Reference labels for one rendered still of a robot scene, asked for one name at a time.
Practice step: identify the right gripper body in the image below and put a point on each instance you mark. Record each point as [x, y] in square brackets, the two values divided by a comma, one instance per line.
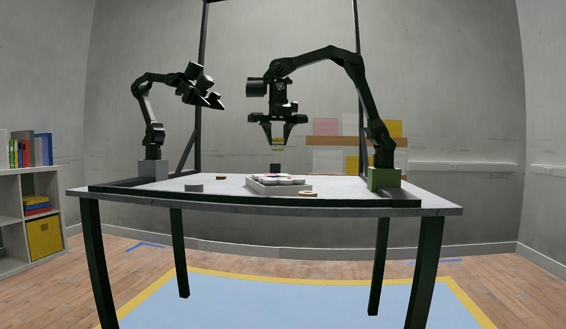
[187, 94]

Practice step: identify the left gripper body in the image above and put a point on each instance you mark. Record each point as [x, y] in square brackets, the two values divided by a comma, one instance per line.
[259, 116]

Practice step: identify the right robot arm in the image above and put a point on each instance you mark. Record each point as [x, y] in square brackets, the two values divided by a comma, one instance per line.
[155, 132]

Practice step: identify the tan roll of tape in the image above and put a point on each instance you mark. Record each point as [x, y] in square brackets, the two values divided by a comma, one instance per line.
[312, 193]

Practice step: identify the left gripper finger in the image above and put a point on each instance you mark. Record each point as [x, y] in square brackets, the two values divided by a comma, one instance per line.
[267, 131]
[286, 130]

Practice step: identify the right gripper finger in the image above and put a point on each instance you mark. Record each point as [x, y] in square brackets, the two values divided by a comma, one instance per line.
[216, 104]
[197, 100]

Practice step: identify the yellow-capped jar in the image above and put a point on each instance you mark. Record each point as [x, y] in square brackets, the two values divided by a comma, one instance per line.
[277, 144]

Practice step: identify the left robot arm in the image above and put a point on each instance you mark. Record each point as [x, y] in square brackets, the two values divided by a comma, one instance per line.
[376, 130]

